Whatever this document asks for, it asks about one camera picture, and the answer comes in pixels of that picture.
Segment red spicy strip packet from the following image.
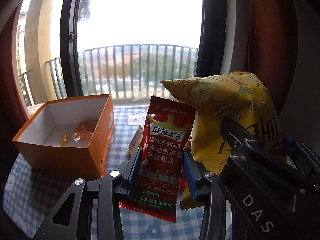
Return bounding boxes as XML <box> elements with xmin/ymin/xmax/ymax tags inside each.
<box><xmin>119</xmin><ymin>96</ymin><xmax>196</xmax><ymax>223</ymax></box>

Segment yellow chip bag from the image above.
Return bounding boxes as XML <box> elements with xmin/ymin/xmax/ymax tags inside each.
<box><xmin>160</xmin><ymin>71</ymin><xmax>284</xmax><ymax>210</ymax></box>

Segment pale small snack packet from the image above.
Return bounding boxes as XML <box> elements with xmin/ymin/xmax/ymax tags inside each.
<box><xmin>126</xmin><ymin>124</ymin><xmax>144</xmax><ymax>155</ymax></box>

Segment orange cardboard box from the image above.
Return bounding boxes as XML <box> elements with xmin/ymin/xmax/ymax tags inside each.
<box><xmin>13</xmin><ymin>94</ymin><xmax>114</xmax><ymax>180</ymax></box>

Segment orange wrapped candy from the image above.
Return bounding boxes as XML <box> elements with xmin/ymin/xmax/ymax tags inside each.
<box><xmin>72</xmin><ymin>121</ymin><xmax>95</xmax><ymax>141</ymax></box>

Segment small orange candy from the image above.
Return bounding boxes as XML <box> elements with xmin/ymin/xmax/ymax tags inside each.
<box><xmin>59</xmin><ymin>132</ymin><xmax>69</xmax><ymax>147</ymax></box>

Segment balcony metal railing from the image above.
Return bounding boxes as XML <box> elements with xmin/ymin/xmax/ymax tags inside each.
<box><xmin>78</xmin><ymin>44</ymin><xmax>198</xmax><ymax>99</ymax></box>

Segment red curtain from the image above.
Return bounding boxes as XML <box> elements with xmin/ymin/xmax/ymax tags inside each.
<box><xmin>247</xmin><ymin>0</ymin><xmax>298</xmax><ymax>114</ymax></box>

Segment black window frame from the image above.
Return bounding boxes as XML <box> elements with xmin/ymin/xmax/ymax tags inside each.
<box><xmin>60</xmin><ymin>0</ymin><xmax>227</xmax><ymax>98</ymax></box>

